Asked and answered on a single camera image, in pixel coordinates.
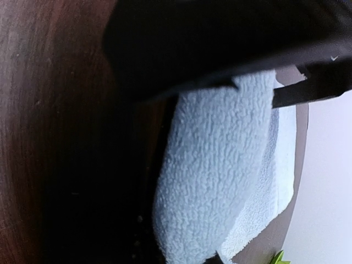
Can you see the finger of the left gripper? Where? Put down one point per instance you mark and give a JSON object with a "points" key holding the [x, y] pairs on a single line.
{"points": [[161, 48]]}

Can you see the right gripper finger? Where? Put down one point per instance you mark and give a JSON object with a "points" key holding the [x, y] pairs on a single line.
{"points": [[214, 260]]}

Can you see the light blue towel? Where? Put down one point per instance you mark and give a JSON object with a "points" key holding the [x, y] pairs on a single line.
{"points": [[227, 172]]}

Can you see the green saucer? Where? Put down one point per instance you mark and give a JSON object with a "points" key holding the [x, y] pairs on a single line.
{"points": [[278, 259]]}

